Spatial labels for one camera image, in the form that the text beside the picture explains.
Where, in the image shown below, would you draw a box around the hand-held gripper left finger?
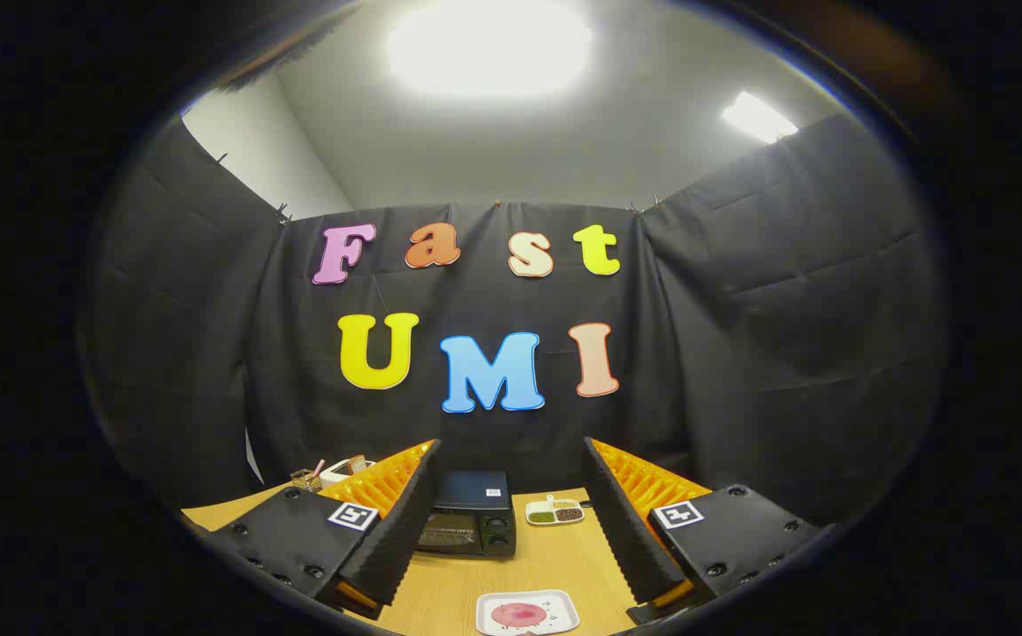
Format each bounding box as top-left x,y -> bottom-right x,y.
201,439 -> 443,619

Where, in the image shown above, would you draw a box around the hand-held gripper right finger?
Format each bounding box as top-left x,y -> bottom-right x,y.
581,436 -> 825,626

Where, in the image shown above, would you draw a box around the black toaster oven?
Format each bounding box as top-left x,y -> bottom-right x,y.
416,470 -> 518,558

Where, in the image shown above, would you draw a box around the white square plate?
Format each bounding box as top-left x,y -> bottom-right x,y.
475,589 -> 581,636

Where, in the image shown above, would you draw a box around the pink round meat slice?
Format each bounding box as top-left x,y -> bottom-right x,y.
491,602 -> 548,629

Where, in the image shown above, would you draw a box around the white bread toaster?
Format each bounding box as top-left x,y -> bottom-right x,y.
320,456 -> 376,488

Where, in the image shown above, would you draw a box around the white divided dish with beans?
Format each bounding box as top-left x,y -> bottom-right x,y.
525,495 -> 586,526

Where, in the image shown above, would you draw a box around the black backdrop cloth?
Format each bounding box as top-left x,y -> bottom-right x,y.
78,115 -> 949,531

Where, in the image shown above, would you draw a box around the small ceiling light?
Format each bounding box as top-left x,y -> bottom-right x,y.
721,91 -> 799,145

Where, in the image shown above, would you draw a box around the large ceiling light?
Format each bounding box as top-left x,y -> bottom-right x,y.
387,0 -> 593,98

